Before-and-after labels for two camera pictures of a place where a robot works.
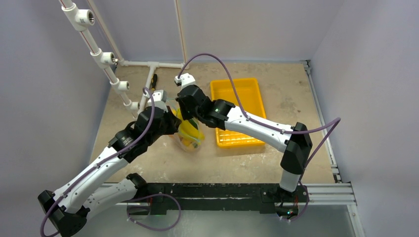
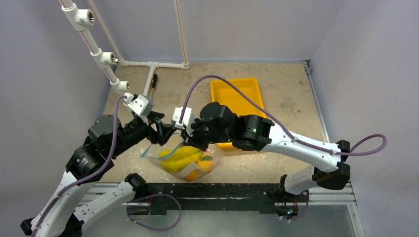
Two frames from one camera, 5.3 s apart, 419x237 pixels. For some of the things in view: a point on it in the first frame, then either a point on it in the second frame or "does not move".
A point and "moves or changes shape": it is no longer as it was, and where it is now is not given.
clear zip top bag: [190, 136] moves or changes shape
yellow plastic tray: [249, 93] does not move
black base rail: [266, 196] does not move
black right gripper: [187, 106] -> [192, 132]
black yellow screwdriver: [153, 80] does not move
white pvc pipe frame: [77, 19] does not move
